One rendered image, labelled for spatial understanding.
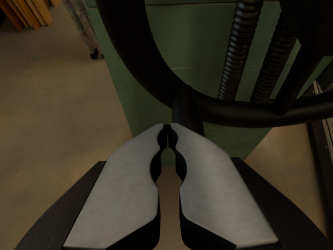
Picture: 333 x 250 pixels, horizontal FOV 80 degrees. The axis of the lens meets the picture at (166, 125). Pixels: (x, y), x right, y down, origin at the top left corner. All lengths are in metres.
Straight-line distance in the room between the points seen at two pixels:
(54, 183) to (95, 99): 0.47
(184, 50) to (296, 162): 0.83
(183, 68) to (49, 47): 1.32
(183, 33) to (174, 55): 0.05
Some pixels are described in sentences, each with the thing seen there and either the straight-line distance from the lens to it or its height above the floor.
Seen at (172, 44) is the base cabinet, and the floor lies 0.64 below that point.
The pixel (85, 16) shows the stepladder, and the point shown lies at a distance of 1.26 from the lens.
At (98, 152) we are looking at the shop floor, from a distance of 1.01.
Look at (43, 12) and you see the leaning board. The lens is 1.80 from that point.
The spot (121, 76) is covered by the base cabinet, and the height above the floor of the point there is 0.57.
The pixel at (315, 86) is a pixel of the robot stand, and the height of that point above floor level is 0.15.
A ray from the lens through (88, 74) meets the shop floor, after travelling 1.33.
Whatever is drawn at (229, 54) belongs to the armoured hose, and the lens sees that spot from 0.25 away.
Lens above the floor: 0.87
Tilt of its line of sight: 59 degrees down
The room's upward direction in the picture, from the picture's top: 2 degrees counter-clockwise
